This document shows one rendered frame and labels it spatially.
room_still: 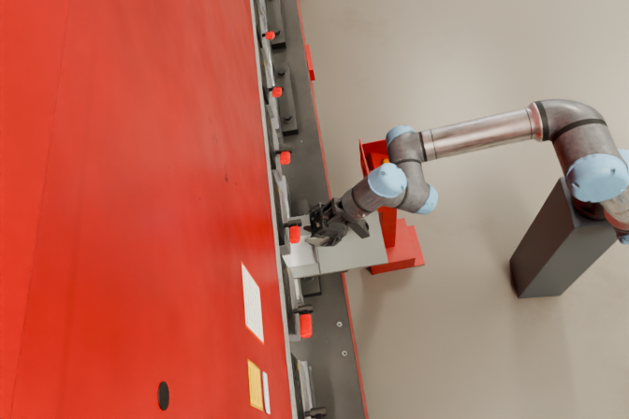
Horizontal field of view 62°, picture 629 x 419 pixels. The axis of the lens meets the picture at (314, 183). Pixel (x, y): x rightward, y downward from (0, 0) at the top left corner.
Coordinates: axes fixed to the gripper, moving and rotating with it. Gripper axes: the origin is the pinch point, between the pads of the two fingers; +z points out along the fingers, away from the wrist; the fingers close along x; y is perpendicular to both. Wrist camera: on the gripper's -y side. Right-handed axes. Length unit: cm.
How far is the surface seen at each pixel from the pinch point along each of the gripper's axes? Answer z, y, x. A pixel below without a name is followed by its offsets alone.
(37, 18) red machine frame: -85, 76, 36
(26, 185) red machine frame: -84, 75, 44
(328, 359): 14.5, -9.5, 27.4
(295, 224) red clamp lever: -15.5, 16.2, 4.8
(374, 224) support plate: -7.2, -16.0, -3.8
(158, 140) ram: -69, 65, 29
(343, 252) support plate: -1.0, -8.5, 2.6
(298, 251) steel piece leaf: 6.8, 1.1, 0.2
